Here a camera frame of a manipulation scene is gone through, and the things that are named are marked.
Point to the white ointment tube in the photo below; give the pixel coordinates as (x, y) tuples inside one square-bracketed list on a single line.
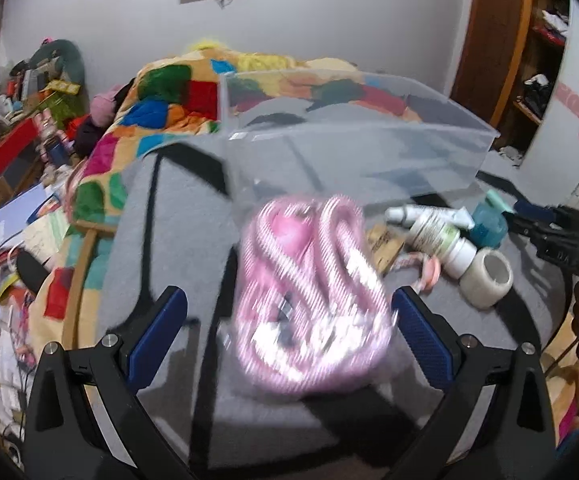
[(407, 215)]

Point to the wooden door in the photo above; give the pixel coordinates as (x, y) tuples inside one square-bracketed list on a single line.
[(494, 44)]

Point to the white wardrobe sliding door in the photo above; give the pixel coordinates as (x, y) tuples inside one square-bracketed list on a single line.
[(550, 170)]

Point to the pink bunny toy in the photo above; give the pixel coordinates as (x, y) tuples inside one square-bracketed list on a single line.
[(49, 131)]

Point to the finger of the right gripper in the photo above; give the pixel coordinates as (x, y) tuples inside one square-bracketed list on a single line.
[(525, 212), (536, 233)]

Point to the colourful patchwork quilt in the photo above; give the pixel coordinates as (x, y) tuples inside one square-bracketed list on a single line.
[(167, 99)]

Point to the wooden shelf unit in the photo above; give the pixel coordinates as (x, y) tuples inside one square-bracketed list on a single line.
[(535, 79)]

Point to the pink knit hat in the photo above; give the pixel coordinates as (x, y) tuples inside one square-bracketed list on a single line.
[(102, 107)]

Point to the yellow plush pillow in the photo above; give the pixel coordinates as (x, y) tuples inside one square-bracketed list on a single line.
[(208, 44)]

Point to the teal round container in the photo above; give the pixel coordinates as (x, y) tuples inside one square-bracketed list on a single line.
[(490, 225)]

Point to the blue white booklet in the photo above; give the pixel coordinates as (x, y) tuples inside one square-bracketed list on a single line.
[(22, 210)]

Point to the small brown card packet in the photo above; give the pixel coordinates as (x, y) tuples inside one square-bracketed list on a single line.
[(385, 247)]

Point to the grey green neck pillow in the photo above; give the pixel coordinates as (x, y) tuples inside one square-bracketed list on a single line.
[(57, 60)]

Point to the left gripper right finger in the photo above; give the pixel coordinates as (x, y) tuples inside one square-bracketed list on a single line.
[(517, 437)]

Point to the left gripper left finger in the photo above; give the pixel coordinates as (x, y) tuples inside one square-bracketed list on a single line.
[(63, 439)]

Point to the wooden chair back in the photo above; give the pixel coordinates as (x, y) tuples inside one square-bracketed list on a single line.
[(91, 232)]

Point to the clear plastic storage box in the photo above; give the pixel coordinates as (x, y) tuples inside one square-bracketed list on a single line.
[(379, 139)]

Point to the white tape roll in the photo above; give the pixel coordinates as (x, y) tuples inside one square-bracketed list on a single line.
[(487, 280)]

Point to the white green-label bottle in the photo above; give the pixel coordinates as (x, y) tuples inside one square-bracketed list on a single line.
[(439, 239)]

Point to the red box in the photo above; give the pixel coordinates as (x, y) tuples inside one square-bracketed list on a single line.
[(16, 141)]

